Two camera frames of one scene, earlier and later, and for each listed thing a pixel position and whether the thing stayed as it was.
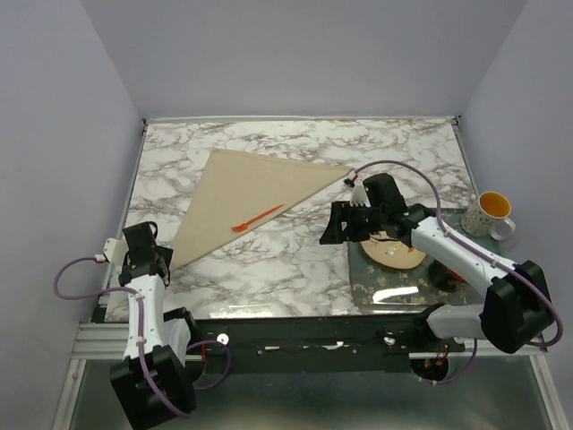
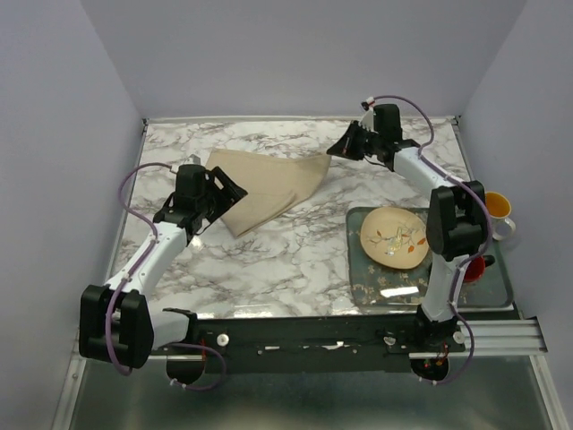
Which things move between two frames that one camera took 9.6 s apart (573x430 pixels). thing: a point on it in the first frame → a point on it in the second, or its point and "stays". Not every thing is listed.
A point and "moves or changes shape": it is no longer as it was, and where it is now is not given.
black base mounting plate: x=310 y=344 stays
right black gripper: x=342 y=211 → x=345 y=146
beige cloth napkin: x=240 y=193 moves or changes shape
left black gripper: x=166 y=252 → x=229 y=195
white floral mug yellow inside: x=487 y=214 stays
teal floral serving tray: x=372 y=285 stays
